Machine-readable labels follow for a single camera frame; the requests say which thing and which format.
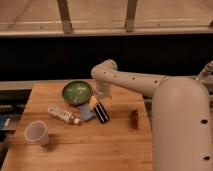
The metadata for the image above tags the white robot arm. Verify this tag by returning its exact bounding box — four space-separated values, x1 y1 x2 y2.
91 59 213 171

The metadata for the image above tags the white sponge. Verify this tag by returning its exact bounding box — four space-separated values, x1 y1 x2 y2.
79 103 94 122

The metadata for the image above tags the green bowl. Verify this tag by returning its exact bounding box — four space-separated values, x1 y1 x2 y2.
62 81 93 106

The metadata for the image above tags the white plastic bottle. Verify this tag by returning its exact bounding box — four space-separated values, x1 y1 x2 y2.
47 104 81 125

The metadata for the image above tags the small red brown object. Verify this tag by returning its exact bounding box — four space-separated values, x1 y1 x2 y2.
131 110 138 129

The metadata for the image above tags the translucent plastic cup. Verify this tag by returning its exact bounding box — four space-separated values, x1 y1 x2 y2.
24 121 49 146

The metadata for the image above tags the metal window frame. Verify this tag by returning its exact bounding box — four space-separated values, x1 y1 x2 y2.
0 0 213 37

